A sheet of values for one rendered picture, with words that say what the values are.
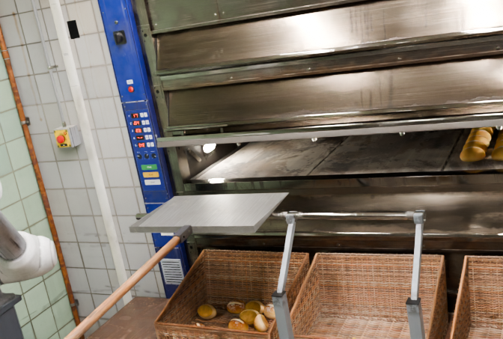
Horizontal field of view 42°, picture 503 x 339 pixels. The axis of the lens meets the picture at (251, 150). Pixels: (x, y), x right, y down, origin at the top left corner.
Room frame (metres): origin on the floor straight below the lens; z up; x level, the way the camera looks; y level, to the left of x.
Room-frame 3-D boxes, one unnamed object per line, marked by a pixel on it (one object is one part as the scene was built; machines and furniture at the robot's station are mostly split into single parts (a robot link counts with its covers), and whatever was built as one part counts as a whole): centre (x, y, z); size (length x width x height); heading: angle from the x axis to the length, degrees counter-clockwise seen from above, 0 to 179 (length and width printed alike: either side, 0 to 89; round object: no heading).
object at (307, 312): (2.32, -0.33, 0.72); 0.56 x 0.49 x 0.28; 63
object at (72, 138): (3.22, 0.90, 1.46); 0.10 x 0.07 x 0.10; 62
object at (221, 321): (2.59, 0.19, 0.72); 0.56 x 0.49 x 0.28; 61
